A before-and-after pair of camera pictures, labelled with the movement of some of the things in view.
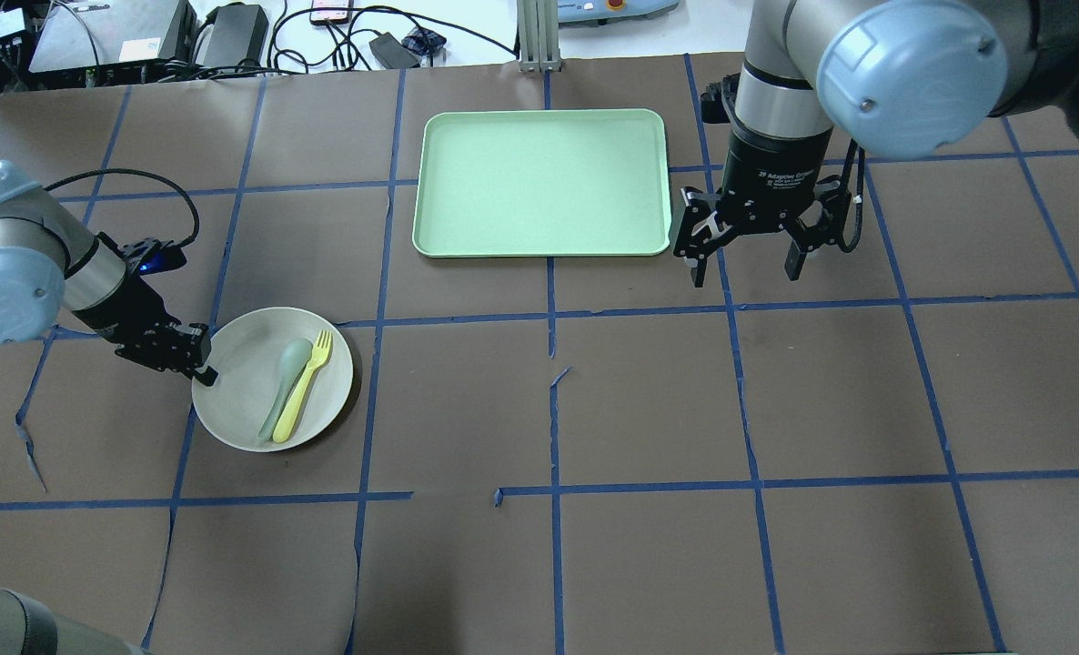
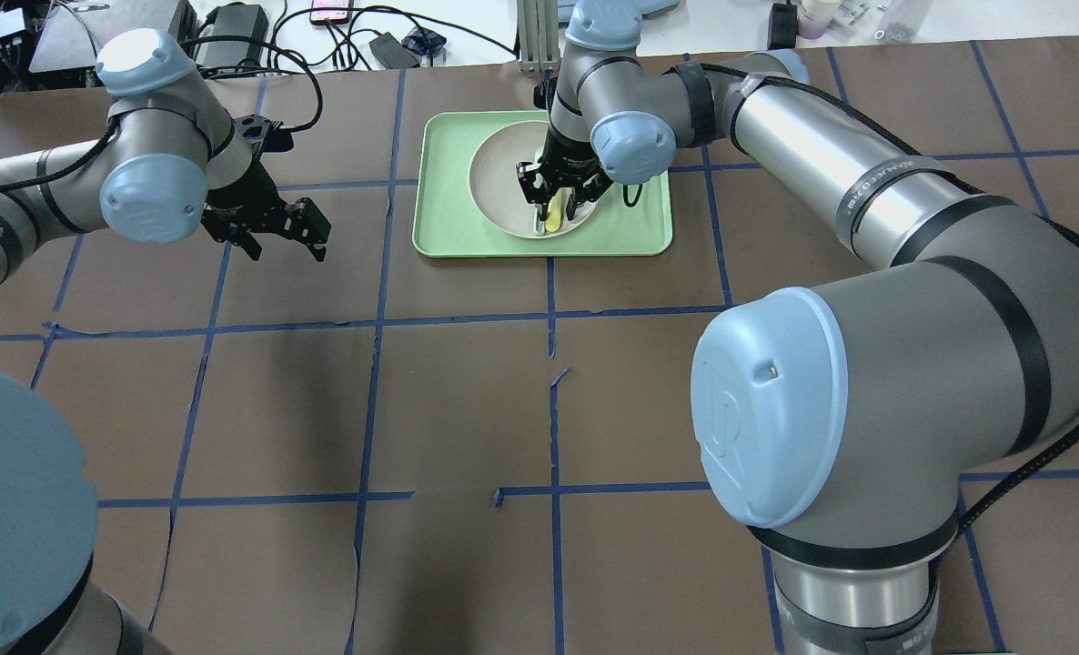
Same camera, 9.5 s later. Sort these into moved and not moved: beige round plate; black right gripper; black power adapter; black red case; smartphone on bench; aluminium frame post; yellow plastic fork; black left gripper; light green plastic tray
Moved: yellow plastic fork; black right gripper; black left gripper; beige round plate
Not moved: light green plastic tray; smartphone on bench; black red case; black power adapter; aluminium frame post
